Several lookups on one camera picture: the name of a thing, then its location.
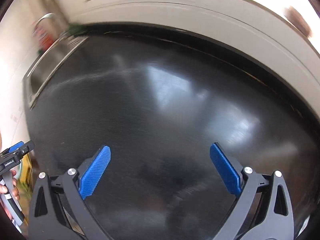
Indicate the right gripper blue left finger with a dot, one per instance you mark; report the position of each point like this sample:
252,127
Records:
91,171

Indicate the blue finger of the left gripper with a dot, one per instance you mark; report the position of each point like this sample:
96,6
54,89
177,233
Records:
16,146

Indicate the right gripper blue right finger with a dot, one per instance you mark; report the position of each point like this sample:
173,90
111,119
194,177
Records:
229,175

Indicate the stainless steel kitchen sink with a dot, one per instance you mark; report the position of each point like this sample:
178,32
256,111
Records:
45,67

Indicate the person's left hand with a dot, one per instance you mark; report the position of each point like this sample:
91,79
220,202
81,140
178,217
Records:
9,200

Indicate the yellow cardboard box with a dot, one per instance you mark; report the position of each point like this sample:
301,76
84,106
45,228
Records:
26,174

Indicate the red dish soap bottle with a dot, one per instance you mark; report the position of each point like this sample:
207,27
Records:
44,39

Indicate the green scrub sponge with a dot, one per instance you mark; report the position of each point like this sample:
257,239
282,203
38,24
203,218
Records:
75,29

